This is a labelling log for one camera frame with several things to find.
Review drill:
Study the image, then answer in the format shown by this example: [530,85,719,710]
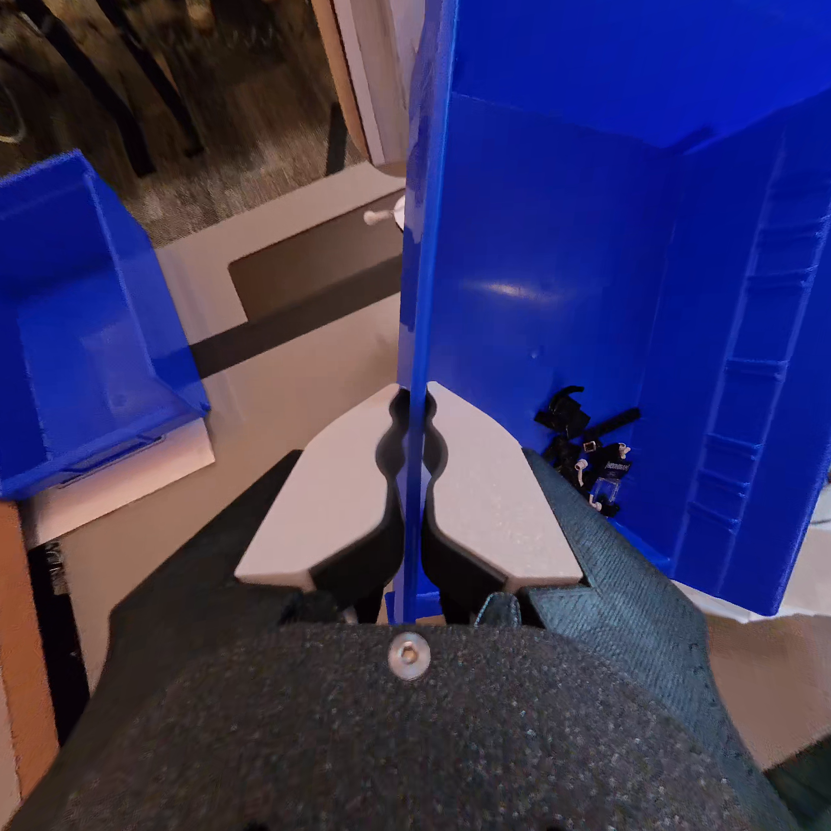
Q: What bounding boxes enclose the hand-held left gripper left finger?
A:
[234,383,411,621]

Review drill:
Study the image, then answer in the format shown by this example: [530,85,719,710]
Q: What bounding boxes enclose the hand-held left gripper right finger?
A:
[422,382,584,625]

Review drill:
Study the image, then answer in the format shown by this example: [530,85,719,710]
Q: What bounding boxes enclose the blue plastic bin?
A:
[384,0,831,625]
[0,149,212,502]

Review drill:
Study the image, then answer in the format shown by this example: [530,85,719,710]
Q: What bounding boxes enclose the pile of black lego pieces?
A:
[534,385,642,518]

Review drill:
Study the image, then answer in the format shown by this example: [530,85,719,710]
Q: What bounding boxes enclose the small white knob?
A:
[362,195,409,229]

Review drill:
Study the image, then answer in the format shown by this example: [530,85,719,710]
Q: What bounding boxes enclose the black metal table frame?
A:
[0,0,205,179]

